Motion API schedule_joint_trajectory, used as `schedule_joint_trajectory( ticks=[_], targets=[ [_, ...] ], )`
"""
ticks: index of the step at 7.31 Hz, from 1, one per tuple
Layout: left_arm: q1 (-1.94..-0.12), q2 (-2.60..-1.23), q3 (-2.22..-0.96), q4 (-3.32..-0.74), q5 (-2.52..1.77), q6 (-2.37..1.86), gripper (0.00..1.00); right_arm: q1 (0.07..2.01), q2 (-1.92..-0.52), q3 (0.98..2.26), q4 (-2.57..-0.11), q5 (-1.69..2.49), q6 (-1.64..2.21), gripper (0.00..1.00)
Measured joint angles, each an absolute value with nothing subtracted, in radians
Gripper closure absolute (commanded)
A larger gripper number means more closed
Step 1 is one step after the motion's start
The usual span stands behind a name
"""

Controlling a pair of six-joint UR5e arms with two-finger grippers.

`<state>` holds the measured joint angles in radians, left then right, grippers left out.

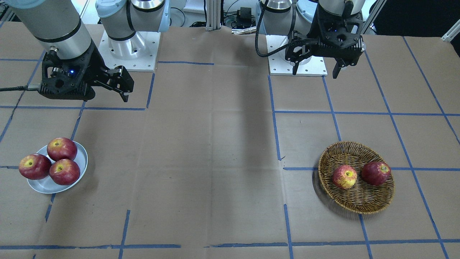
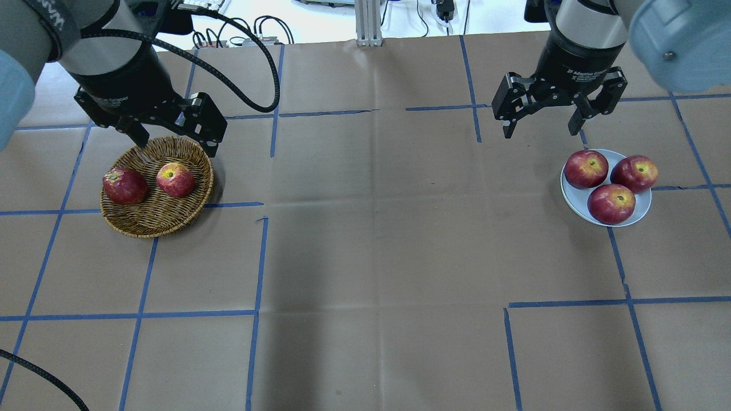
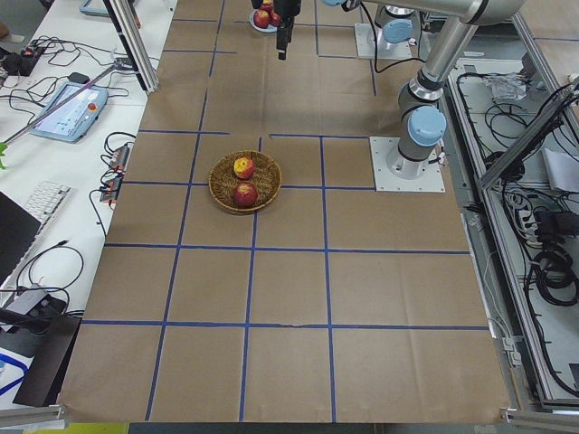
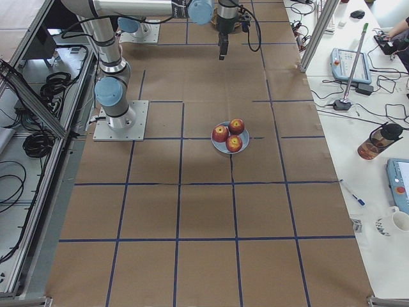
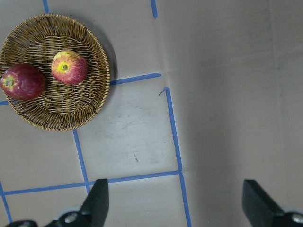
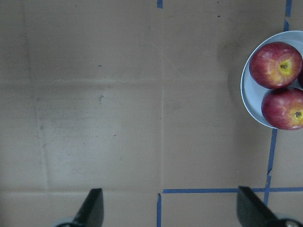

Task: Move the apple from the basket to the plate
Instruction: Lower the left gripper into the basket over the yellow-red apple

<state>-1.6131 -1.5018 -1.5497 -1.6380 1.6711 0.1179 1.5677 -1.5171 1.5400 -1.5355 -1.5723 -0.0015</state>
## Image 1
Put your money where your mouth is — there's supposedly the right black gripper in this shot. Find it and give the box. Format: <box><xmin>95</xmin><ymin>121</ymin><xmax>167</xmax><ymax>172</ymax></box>
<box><xmin>38</xmin><ymin>41</ymin><xmax>135</xmax><ymax>102</ymax></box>

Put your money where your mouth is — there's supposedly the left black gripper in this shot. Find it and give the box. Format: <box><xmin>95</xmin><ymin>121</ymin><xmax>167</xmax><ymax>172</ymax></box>
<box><xmin>285</xmin><ymin>9</ymin><xmax>365</xmax><ymax>79</ymax></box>

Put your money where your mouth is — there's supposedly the yellow red apple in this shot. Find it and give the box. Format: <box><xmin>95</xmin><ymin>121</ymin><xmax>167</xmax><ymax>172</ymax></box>
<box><xmin>332</xmin><ymin>164</ymin><xmax>358</xmax><ymax>190</ymax></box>

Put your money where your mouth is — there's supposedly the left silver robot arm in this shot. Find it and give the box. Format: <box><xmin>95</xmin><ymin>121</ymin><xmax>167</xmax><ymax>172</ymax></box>
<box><xmin>254</xmin><ymin>0</ymin><xmax>366</xmax><ymax>79</ymax></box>

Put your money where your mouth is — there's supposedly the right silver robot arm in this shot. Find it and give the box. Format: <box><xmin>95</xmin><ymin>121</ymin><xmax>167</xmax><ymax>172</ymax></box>
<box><xmin>1</xmin><ymin>0</ymin><xmax>169</xmax><ymax>102</ymax></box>

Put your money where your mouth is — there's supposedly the red apple on plate top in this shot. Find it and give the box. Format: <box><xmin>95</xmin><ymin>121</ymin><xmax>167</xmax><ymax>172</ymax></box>
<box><xmin>46</xmin><ymin>137</ymin><xmax>78</xmax><ymax>161</ymax></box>

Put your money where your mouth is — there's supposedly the red apple on plate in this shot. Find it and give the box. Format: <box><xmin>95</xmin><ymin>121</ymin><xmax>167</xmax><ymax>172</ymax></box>
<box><xmin>49</xmin><ymin>159</ymin><xmax>81</xmax><ymax>185</ymax></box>
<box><xmin>18</xmin><ymin>154</ymin><xmax>52</xmax><ymax>180</ymax></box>
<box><xmin>46</xmin><ymin>137</ymin><xmax>78</xmax><ymax>161</ymax></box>

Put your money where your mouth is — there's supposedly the red apple on plate front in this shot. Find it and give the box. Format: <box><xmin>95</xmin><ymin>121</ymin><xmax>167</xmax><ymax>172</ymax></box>
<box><xmin>49</xmin><ymin>159</ymin><xmax>81</xmax><ymax>185</ymax></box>

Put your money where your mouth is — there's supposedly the light blue plate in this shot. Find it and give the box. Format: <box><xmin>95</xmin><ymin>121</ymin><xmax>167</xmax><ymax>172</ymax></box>
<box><xmin>27</xmin><ymin>141</ymin><xmax>88</xmax><ymax>194</ymax></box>

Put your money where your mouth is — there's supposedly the dark red apple in basket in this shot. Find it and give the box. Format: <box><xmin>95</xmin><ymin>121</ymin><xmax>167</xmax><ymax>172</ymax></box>
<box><xmin>361</xmin><ymin>161</ymin><xmax>391</xmax><ymax>186</ymax></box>

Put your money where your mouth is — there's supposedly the woven wicker basket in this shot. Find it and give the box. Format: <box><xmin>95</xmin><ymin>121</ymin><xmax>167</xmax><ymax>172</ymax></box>
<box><xmin>318</xmin><ymin>141</ymin><xmax>395</xmax><ymax>215</ymax></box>

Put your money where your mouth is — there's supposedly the black power adapter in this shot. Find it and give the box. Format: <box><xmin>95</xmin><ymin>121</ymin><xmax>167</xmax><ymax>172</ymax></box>
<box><xmin>237</xmin><ymin>7</ymin><xmax>252</xmax><ymax>21</ymax></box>

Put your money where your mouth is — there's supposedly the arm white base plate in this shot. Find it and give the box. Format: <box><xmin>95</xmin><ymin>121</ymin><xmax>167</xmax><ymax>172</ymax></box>
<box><xmin>266</xmin><ymin>35</ymin><xmax>327</xmax><ymax>77</ymax></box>
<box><xmin>98</xmin><ymin>32</ymin><xmax>161</xmax><ymax>72</ymax></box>

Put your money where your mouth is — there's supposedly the black corrugated cable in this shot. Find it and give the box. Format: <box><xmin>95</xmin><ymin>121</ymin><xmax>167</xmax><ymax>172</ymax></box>
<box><xmin>255</xmin><ymin>1</ymin><xmax>297</xmax><ymax>58</ymax></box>

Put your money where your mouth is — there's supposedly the black cables bundle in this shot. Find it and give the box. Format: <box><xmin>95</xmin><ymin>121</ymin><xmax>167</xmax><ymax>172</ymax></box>
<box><xmin>169</xmin><ymin>0</ymin><xmax>263</xmax><ymax>29</ymax></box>

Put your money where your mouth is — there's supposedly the aluminium frame post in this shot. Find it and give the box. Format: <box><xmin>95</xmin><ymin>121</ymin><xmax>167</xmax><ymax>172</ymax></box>
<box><xmin>205</xmin><ymin>0</ymin><xmax>223</xmax><ymax>31</ymax></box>

